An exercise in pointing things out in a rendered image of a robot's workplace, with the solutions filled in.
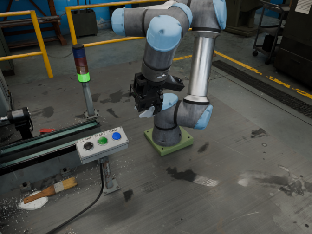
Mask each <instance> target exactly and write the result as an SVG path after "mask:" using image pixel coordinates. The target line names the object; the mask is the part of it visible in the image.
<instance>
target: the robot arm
mask: <svg viewBox="0 0 312 234"><path fill-rule="evenodd" d="M226 18H227V10H226V2H225V0H170V1H167V2H165V3H164V4H163V5H156V6H145V7H138V8H125V7H124V8H118V9H116V10H115V11H114V12H113V14H112V17H111V25H112V29H113V31H114V32H115V34H117V35H120V36H125V37H127V36H131V37H145V38H147V39H146V45H145V50H144V56H143V62H142V68H141V72H139V73H135V77H134V83H133V84H130V92H129V96H133V98H134V99H135V102H136V105H135V108H134V109H135V110H138V112H141V111H145V112H143V113H142V114H140V115H139V117H140V118H142V117H147V118H150V117H153V116H154V124H155V125H154V128H153V131H152V140H153V142H154V143H155V144H157V145H159V146H163V147H170V146H174V145H176V144H178V143H179V142H180V141H181V139H182V132H181V129H180V127H179V126H184V127H189V128H193V129H199V130H203V129H205V128H206V126H207V124H208V122H209V119H210V116H211V113H212V108H213V106H212V105H211V104H209V103H210V100H209V98H208V97H207V94H208V85H209V79H210V73H211V66H212V60H213V54H214V47H215V39H216V38H217V37H218V36H219V35H220V33H221V30H224V29H225V27H226ZM189 28H192V34H193V35H194V37H195V40H194V47H193V54H192V62H191V69H190V76H189V84H188V93H187V95H186V96H184V97H183V100H178V96H177V95H176V94H173V93H165V94H163V92H162V91H163V88H164V89H169V90H174V91H179V92H180V91H181V90H182V89H183V88H184V87H185V85H184V84H183V82H182V80H181V79H180V78H178V77H175V76H172V75H169V71H170V67H171V64H172V61H173V58H174V55H175V52H176V50H177V48H178V46H179V44H180V42H181V40H182V39H183V37H184V35H185V34H186V32H187V31H188V30H189ZM131 88H132V89H133V91H134V92H132V93H131Z"/></svg>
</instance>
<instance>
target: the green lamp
mask: <svg viewBox="0 0 312 234"><path fill-rule="evenodd" d="M78 80H79V81H80V82H87V81H89V80H90V75H89V73H87V74H85V75H79V74H78Z"/></svg>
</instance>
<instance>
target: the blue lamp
mask: <svg viewBox="0 0 312 234"><path fill-rule="evenodd" d="M72 52H73V56H74V57H75V58H83V57H85V56H86V54H85V48H84V47H83V48H81V49H73V48H72Z"/></svg>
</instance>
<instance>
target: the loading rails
mask: <svg viewBox="0 0 312 234"><path fill-rule="evenodd" d="M102 132H105V130H104V129H102ZM102 132H101V128H100V122H99V120H98V119H97V118H95V119H92V120H89V121H85V122H82V123H78V124H75V125H72V126H68V127H65V128H62V129H59V130H55V131H51V132H48V133H45V134H42V135H38V136H34V137H31V138H28V139H25V140H21V141H18V142H15V143H11V144H8V145H4V146H1V158H0V195H2V194H5V193H7V192H10V191H13V190H15V189H18V188H20V191H21V193H23V192H26V191H29V190H31V189H32V185H31V183H34V182H37V181H40V180H43V179H45V178H48V177H50V176H53V175H56V174H59V173H61V175H62V177H65V176H68V175H71V170H70V169H72V168H75V167H77V166H80V165H82V163H81V160H80V157H79V154H78V151H77V149H76V145H75V141H78V140H81V139H84V138H87V137H90V136H93V135H96V134H99V133H102ZM3 151H4V152H3ZM6 164H7V165H6Z"/></svg>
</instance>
